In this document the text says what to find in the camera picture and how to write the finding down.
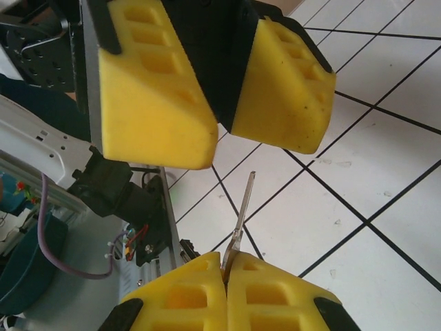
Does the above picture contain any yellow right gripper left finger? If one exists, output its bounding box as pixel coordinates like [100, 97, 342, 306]
[99, 251, 229, 331]

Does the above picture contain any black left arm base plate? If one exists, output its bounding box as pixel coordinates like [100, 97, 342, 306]
[135, 223, 167, 269]

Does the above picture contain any teal plastic bin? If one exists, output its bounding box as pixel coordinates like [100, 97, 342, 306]
[0, 209, 69, 315]

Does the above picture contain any aluminium frame post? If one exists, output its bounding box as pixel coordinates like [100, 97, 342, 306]
[79, 0, 105, 154]

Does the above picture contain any small silver key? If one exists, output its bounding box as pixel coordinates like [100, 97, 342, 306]
[221, 170, 258, 284]

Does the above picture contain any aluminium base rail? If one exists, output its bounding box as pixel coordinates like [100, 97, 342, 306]
[156, 167, 183, 273]

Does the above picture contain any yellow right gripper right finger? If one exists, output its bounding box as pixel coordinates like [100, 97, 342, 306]
[224, 251, 362, 331]

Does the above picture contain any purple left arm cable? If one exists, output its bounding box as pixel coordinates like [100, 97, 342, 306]
[37, 171, 131, 281]

